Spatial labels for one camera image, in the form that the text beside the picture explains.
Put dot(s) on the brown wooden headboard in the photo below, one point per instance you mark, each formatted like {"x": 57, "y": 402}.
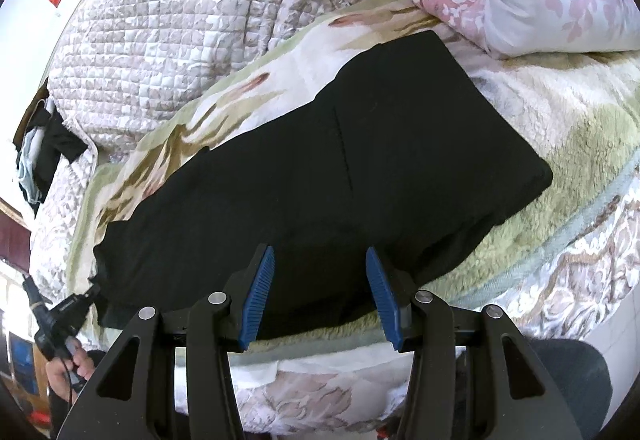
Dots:
{"x": 35, "y": 103}

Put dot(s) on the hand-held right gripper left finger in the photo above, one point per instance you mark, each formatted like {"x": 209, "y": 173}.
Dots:
{"x": 260, "y": 290}

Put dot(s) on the person's leg in grey trousers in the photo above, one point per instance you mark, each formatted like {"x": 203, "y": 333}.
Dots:
{"x": 575, "y": 385}

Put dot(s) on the green cream floral fleece blanket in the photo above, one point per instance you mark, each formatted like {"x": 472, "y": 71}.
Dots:
{"x": 575, "y": 130}

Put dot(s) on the black garment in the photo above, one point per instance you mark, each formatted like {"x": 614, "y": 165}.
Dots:
{"x": 60, "y": 145}

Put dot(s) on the black pants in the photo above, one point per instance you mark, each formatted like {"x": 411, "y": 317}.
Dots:
{"x": 300, "y": 170}

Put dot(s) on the person's left hand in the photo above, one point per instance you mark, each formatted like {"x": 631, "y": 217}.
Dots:
{"x": 62, "y": 377}

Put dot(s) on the light blue garment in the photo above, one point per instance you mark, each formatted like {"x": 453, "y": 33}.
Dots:
{"x": 30, "y": 170}

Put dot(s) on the blue framed panel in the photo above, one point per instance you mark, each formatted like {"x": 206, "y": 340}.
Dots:
{"x": 24, "y": 365}

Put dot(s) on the beige quilted floral bedspread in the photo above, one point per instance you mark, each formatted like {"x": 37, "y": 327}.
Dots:
{"x": 175, "y": 20}

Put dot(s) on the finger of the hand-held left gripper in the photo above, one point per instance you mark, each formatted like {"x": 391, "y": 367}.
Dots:
{"x": 92, "y": 292}
{"x": 34, "y": 290}

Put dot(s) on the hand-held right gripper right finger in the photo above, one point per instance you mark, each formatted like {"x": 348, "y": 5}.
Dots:
{"x": 382, "y": 292}

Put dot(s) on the dark red wooden door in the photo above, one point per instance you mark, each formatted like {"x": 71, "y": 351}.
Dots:
{"x": 12, "y": 235}

